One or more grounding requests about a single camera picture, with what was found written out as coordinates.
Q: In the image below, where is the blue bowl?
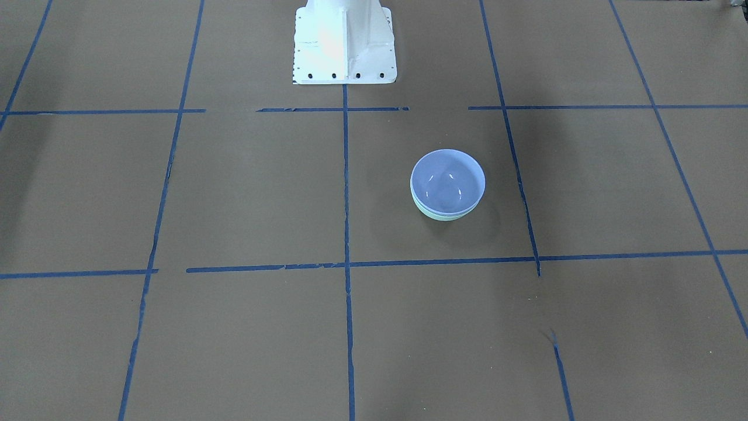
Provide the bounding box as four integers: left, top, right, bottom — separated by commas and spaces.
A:
410, 149, 486, 212

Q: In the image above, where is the green bowl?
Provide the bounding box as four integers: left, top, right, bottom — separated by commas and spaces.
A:
412, 195, 479, 222

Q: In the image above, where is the white pedestal column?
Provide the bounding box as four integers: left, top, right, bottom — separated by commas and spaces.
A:
292, 1, 398, 85

